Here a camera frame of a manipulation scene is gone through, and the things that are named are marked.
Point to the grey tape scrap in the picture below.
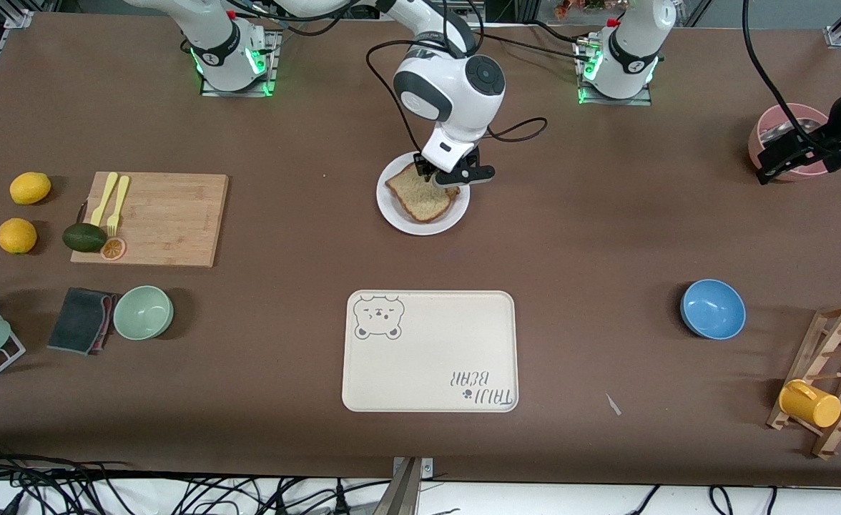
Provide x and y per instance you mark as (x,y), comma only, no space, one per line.
(613,404)

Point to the cream bear print tray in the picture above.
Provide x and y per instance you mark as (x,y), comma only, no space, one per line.
(428,372)

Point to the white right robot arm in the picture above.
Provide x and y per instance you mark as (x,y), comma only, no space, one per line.
(449,93)

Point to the white round plate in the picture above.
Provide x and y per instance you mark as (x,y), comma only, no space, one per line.
(392,211)

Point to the dark green avocado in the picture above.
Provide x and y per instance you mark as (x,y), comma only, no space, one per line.
(84,237)

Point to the grey folded cloth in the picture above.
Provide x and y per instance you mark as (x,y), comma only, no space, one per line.
(77,322)

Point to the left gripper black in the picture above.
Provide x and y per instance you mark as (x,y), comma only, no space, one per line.
(837,133)

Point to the yellow lemon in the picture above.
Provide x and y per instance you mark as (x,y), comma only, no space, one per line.
(30,188)
(17,236)

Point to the dried orange slice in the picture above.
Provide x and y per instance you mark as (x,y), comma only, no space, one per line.
(113,249)

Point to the metal table edge bracket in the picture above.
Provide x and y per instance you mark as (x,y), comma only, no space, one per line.
(406,486)

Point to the pink bowl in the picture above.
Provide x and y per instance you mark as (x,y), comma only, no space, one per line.
(814,175)

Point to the pale green bowl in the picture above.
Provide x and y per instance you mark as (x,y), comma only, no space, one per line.
(143,312)

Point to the wooden cutting board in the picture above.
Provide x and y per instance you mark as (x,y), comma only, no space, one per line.
(177,222)

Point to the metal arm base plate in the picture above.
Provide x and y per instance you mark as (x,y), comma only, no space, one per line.
(270,89)
(642,101)

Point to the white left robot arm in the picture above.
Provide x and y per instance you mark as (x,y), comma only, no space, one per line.
(635,43)

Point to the yellow plastic knife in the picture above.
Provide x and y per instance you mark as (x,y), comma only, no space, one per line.
(102,204)

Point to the yellow mug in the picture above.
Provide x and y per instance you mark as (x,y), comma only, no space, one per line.
(810,404)

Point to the brown bread slice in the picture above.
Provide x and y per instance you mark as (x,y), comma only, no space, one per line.
(420,200)

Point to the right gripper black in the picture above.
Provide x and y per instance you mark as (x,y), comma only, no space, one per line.
(425,171)

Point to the blue bowl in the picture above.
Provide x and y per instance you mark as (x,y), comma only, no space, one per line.
(714,309)

